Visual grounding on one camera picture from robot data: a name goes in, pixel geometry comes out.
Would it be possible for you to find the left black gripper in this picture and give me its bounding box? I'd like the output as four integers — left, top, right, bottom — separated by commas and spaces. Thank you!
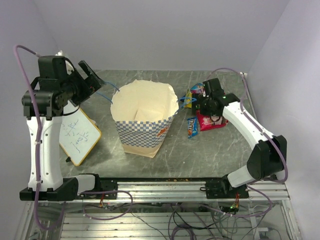
60, 60, 107, 107

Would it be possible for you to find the red chips bag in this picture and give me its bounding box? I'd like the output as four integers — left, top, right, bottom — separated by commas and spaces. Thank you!
196, 110, 229, 132

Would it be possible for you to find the green yellow candy packet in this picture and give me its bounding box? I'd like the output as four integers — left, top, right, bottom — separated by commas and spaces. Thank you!
183, 89, 198, 109

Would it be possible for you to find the small orange blue packet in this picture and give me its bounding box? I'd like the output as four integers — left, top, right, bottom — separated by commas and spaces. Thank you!
187, 116, 198, 139

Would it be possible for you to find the blue checkered paper bag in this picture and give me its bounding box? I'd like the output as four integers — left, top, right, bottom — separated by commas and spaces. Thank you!
109, 79, 182, 158

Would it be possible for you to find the magenta candy packet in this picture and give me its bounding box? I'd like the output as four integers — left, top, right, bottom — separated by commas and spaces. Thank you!
198, 90, 206, 98

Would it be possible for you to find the blue snack bag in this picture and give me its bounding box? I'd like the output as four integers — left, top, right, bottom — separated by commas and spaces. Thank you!
190, 83, 204, 94

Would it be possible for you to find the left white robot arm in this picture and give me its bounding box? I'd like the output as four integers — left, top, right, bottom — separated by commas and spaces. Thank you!
19, 55, 104, 202

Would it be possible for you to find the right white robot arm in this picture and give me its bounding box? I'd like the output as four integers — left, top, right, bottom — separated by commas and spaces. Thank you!
193, 78, 288, 198

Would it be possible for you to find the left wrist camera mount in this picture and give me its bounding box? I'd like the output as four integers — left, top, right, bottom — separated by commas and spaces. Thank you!
55, 51, 63, 56

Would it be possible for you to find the small whiteboard yellow frame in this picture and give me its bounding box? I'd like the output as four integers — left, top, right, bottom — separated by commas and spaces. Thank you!
59, 109, 102, 166

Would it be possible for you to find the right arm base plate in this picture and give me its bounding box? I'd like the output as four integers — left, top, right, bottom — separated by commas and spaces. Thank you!
200, 178, 249, 199

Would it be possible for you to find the aluminium frame rail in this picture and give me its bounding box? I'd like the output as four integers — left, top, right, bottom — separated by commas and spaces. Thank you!
74, 180, 291, 203

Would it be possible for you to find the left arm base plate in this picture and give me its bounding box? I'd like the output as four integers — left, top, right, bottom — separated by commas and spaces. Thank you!
80, 178, 118, 200

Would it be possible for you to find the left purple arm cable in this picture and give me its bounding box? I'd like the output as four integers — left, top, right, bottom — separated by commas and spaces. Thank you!
13, 44, 66, 231

